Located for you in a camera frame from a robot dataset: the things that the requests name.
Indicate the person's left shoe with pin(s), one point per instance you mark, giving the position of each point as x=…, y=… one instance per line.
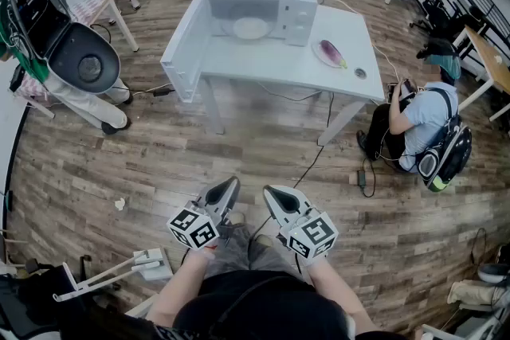
x=236, y=217

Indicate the person's black shirt torso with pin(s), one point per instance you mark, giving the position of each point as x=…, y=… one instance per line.
x=279, y=314

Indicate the person's left forearm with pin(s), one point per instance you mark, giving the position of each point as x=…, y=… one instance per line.
x=179, y=282

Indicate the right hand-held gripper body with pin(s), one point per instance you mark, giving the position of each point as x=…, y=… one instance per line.
x=312, y=235

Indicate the purple eggplant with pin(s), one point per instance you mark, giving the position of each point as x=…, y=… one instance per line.
x=330, y=51

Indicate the black power adapter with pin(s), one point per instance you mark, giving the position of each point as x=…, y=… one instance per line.
x=162, y=92
x=362, y=178

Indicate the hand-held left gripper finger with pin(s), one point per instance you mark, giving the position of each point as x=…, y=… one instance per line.
x=215, y=187
x=236, y=195

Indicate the white folding rack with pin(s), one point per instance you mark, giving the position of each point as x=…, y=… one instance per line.
x=119, y=270

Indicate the person's shoe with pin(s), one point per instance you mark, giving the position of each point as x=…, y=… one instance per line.
x=236, y=217
x=264, y=239

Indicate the black pod backpack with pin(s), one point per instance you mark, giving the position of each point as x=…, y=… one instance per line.
x=67, y=48

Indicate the white round plate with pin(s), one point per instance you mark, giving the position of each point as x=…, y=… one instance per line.
x=318, y=53
x=237, y=32

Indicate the pink checkered table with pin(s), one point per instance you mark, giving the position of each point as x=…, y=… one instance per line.
x=95, y=6

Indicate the person's right forearm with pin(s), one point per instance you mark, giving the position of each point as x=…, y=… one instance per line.
x=330, y=282

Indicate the beige cloth bag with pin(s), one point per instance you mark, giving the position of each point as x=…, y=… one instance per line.
x=470, y=292

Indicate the white table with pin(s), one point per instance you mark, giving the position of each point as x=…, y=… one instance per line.
x=287, y=63

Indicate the black office chair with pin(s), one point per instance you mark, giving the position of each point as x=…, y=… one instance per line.
x=36, y=302
x=438, y=18

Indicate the white paper scrap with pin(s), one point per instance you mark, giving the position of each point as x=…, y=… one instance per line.
x=120, y=204

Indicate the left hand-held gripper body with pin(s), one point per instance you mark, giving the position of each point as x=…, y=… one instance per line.
x=193, y=231

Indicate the person's right shoe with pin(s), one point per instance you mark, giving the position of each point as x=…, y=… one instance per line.
x=264, y=239

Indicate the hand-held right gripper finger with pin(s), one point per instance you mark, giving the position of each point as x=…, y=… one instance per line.
x=293, y=193
x=271, y=207

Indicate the black backpack green trim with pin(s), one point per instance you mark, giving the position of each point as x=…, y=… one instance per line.
x=450, y=155

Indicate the person's grey trouser legs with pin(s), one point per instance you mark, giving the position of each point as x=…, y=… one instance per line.
x=239, y=251

